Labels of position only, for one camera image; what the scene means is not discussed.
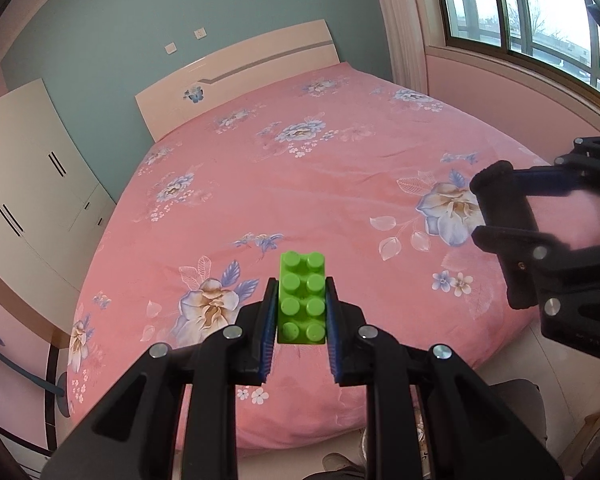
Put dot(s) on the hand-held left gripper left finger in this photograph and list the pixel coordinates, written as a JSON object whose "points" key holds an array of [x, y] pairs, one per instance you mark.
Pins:
{"points": [[269, 330]]}

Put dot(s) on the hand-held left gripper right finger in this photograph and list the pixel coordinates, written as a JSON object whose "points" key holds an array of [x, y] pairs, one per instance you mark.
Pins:
{"points": [[332, 330]]}

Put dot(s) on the white wall socket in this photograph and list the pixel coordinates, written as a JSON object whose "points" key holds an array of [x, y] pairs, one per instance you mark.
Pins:
{"points": [[170, 48], [200, 33]]}

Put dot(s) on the blue grey stand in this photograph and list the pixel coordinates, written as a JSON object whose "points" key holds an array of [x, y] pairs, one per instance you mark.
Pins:
{"points": [[60, 395]]}

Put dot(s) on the person's grey trouser leg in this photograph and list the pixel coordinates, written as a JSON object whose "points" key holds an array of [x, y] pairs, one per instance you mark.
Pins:
{"points": [[517, 410]]}

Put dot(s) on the person's grey shoe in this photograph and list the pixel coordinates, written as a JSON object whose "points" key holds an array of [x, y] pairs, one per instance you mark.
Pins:
{"points": [[342, 465]]}

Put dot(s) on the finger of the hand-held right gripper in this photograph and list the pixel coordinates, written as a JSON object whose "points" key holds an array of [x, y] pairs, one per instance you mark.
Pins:
{"points": [[510, 242], [545, 180]]}

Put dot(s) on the green studded toy brick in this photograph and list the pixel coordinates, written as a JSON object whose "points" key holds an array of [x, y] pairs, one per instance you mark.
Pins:
{"points": [[302, 300]]}

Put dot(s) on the white wardrobe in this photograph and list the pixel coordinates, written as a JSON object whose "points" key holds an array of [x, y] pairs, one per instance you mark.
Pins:
{"points": [[30, 170]]}

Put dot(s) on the pale wooden headboard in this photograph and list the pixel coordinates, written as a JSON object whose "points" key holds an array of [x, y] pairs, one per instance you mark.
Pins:
{"points": [[240, 70]]}

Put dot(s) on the pink curtain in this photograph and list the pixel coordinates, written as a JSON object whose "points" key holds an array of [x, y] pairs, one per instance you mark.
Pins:
{"points": [[400, 25]]}

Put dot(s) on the window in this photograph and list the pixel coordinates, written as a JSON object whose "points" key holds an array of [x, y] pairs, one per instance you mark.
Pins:
{"points": [[530, 5]]}

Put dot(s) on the pink floral bed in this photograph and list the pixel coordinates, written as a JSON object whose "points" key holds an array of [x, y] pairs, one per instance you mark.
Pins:
{"points": [[330, 175]]}

